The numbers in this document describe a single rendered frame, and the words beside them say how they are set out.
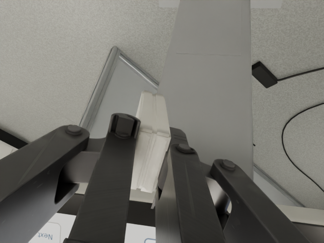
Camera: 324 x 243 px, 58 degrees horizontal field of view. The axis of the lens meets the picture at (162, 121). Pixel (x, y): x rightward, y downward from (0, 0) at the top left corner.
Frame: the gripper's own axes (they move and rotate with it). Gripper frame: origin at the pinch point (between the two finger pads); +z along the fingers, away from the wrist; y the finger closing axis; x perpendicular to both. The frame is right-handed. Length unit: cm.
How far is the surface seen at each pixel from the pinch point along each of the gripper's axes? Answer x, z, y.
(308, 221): -6.3, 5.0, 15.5
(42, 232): -15.9, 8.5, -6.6
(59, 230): -15.1, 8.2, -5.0
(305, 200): -93, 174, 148
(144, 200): -9.7, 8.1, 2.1
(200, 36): 4.9, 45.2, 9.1
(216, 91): -2.7, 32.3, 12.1
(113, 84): -26, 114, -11
